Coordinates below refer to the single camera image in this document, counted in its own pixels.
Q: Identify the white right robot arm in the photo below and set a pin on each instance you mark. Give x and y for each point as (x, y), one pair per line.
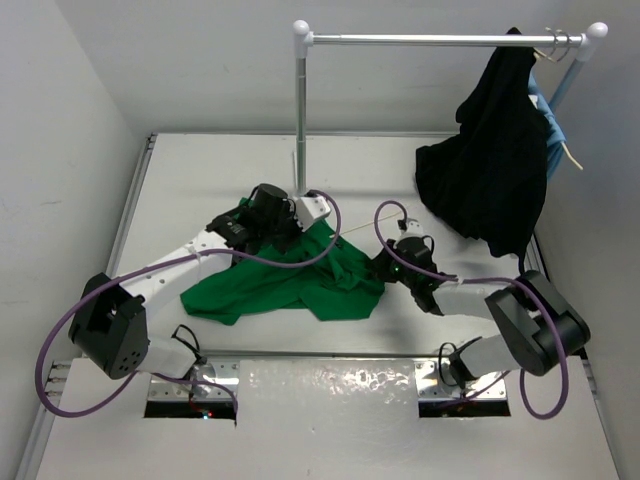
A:
(537, 326)

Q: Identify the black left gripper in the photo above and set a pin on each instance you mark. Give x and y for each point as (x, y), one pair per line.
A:
(288, 209)

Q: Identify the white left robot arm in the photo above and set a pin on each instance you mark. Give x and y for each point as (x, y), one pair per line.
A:
(112, 327)

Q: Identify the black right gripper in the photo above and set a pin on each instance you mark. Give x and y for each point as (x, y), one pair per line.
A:
(379, 267)

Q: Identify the black hanging t-shirt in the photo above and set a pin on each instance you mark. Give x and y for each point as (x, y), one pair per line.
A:
(489, 181)

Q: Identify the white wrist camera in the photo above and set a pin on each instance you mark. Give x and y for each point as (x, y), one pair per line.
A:
(311, 209)
(410, 228)

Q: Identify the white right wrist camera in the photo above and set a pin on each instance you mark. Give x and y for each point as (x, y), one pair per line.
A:
(410, 228)

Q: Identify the light blue hanging shirt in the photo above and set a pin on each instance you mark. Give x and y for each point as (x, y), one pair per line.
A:
(555, 138)

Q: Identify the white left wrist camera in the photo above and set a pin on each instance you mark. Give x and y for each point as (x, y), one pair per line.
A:
(311, 209)

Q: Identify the green t-shirt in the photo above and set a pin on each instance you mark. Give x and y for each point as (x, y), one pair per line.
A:
(340, 286)

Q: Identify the silver clothes rack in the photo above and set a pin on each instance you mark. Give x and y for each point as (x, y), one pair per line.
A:
(304, 38)

